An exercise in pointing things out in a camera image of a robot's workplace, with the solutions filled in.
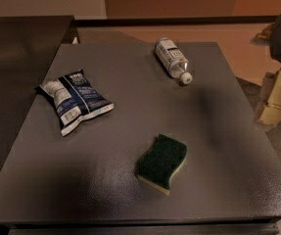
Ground cardboard box stack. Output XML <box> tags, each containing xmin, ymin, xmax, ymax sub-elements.
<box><xmin>257</xmin><ymin>69</ymin><xmax>281</xmax><ymax>126</ymax></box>

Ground green and yellow sponge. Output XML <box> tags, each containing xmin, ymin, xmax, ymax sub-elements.
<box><xmin>136</xmin><ymin>134</ymin><xmax>187</xmax><ymax>196</ymax></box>

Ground clear blue-labelled plastic bottle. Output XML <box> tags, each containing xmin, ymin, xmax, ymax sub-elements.
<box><xmin>155</xmin><ymin>37</ymin><xmax>193</xmax><ymax>85</ymax></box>

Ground blue chip bag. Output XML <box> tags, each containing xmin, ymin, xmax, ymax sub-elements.
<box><xmin>35</xmin><ymin>70</ymin><xmax>115</xmax><ymax>136</ymax></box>

